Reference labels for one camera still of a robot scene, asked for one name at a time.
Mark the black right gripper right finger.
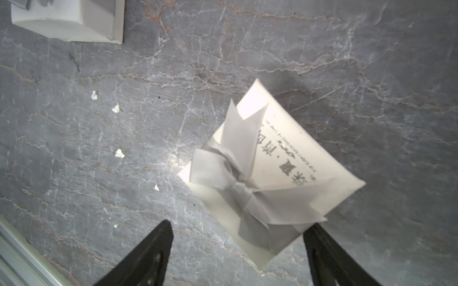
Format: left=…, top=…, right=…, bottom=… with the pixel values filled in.
left=303, top=224, right=380, bottom=286

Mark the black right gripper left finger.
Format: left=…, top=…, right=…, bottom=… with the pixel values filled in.
left=96, top=220, right=174, bottom=286

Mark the white jewelry box lid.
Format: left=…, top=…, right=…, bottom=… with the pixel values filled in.
left=179, top=80, right=365, bottom=269

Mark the white jewelry box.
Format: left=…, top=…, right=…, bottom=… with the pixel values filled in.
left=10, top=0, right=125, bottom=45

